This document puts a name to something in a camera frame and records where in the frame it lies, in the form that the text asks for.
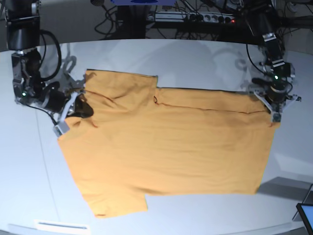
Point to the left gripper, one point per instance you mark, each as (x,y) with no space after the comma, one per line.
(276,96)

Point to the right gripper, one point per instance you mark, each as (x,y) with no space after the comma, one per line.
(65,102)

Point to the yellow T-shirt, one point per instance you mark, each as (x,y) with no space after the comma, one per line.
(145,140)

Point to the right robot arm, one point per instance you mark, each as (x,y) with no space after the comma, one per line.
(31,89)

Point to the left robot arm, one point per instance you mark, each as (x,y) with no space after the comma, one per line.
(259,15)

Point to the tablet screen on stand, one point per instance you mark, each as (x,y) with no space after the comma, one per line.
(304,211)

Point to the white power strip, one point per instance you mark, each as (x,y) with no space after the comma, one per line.
(202,17)

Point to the white flat bar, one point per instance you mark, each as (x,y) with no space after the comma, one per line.
(60,224)

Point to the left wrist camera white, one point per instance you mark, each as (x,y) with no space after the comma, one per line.
(275,117)

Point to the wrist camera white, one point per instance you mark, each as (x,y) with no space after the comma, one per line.
(275,117)
(61,128)

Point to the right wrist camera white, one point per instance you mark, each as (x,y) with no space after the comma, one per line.
(61,128)

